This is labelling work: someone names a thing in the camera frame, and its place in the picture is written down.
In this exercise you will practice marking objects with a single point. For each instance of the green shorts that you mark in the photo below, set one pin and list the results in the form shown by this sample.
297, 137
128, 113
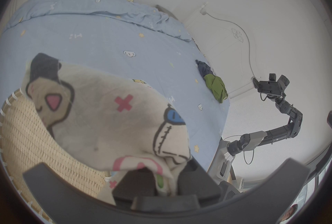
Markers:
217, 88

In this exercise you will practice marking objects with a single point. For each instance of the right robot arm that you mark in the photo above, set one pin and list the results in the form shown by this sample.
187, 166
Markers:
288, 119

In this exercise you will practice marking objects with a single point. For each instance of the grey bedside table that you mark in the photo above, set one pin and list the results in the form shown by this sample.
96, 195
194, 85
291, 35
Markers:
166, 11

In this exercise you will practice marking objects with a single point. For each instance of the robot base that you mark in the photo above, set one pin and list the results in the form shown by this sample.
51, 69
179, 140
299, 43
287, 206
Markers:
223, 163

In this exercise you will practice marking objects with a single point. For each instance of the white printed pyjama top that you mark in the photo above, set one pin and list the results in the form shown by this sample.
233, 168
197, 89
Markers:
103, 119

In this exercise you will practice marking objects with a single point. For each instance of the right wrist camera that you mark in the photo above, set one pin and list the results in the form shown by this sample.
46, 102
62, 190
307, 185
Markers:
272, 77

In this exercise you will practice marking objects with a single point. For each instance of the round woven basket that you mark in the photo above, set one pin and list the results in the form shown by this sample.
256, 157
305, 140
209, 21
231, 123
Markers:
28, 134

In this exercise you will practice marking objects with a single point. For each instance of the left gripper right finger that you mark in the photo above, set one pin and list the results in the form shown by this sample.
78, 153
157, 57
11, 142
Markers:
197, 181

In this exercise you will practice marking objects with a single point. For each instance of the pale blue quilt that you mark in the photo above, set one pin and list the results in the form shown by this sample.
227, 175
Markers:
103, 7

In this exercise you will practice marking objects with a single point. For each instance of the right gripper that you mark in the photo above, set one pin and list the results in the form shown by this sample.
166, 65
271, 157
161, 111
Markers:
269, 87

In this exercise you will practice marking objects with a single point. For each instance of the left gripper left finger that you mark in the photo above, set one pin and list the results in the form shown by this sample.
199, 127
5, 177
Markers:
134, 184

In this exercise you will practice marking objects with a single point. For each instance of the dark blue garment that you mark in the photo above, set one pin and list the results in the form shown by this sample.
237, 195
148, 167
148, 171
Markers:
205, 68

